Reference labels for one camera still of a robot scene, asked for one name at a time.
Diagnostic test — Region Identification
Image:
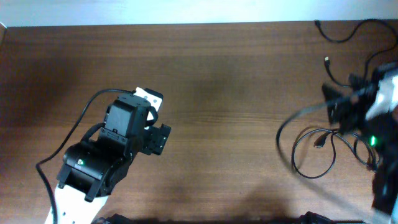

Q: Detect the black USB cable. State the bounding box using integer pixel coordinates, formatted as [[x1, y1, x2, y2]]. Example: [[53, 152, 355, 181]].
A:
[[290, 128, 338, 180], [313, 18, 398, 88], [313, 130, 380, 172]]

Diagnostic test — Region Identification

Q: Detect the left camera cable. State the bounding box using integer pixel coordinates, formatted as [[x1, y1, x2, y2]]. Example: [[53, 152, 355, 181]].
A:
[[35, 88, 137, 224]]

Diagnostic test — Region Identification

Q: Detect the camera cable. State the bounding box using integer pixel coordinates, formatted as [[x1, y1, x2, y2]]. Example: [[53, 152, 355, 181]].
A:
[[275, 90, 374, 218], [35, 88, 137, 224]]

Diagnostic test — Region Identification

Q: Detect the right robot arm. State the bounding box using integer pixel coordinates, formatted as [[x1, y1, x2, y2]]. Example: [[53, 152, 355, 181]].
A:
[[327, 61, 397, 223]]

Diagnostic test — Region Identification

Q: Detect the right camera cable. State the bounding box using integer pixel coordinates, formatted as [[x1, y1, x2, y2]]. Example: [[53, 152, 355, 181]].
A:
[[275, 90, 374, 218]]

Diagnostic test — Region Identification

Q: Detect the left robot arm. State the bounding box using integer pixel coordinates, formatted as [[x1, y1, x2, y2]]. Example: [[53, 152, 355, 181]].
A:
[[46, 88, 171, 223]]

